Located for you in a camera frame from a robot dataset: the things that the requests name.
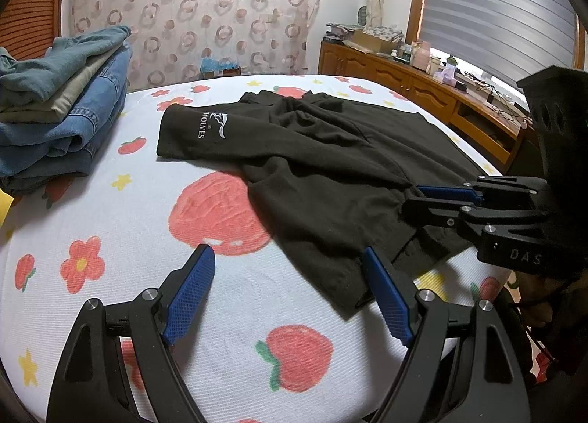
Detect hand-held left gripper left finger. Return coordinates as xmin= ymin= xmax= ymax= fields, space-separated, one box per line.
xmin=46 ymin=244 xmax=216 ymax=423

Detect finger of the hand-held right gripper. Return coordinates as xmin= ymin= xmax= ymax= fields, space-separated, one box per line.
xmin=416 ymin=175 xmax=552 ymax=213
xmin=401 ymin=196 xmax=549 ymax=249

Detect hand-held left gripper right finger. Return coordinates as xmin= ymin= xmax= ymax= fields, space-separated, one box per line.
xmin=361 ymin=246 xmax=529 ymax=423

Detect black pants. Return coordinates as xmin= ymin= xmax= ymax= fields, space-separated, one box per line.
xmin=156 ymin=89 xmax=492 ymax=320

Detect person's right hand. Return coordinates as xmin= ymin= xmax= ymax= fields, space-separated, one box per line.
xmin=510 ymin=272 xmax=557 ymax=328

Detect strawberry and flower printed blanket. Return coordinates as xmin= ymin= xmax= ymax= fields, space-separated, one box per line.
xmin=0 ymin=74 xmax=520 ymax=423

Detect pale purple box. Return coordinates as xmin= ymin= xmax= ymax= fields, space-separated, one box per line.
xmin=434 ymin=66 xmax=461 ymax=85

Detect long wooden cabinet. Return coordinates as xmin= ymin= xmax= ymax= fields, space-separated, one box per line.
xmin=318 ymin=40 xmax=534 ymax=176

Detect pink bottle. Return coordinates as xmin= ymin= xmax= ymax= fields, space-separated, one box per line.
xmin=412 ymin=41 xmax=431 ymax=69

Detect grey window blind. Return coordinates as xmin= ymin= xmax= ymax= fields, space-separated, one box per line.
xmin=423 ymin=0 xmax=580 ymax=98

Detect open cardboard box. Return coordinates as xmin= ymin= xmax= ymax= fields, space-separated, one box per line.
xmin=353 ymin=27 xmax=406 ymax=55

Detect patterned cloth pile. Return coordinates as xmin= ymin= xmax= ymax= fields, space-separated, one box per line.
xmin=325 ymin=23 xmax=365 ymax=44

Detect folded blue jeans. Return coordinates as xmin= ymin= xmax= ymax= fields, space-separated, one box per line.
xmin=0 ymin=44 xmax=134 ymax=180

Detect folded beige garment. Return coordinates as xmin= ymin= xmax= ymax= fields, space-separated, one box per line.
xmin=0 ymin=44 xmax=125 ymax=124

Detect blue and brown box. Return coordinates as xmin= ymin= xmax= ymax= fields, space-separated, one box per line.
xmin=200 ymin=57 xmax=242 ymax=80

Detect folded grey-blue denim garment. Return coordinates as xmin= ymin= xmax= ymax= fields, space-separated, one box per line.
xmin=0 ymin=25 xmax=132 ymax=112

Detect circle patterned curtain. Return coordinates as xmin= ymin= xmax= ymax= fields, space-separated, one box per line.
xmin=69 ymin=0 xmax=323 ymax=93

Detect wooden slatted closet door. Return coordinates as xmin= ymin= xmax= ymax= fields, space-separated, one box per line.
xmin=0 ymin=0 xmax=73 ymax=61

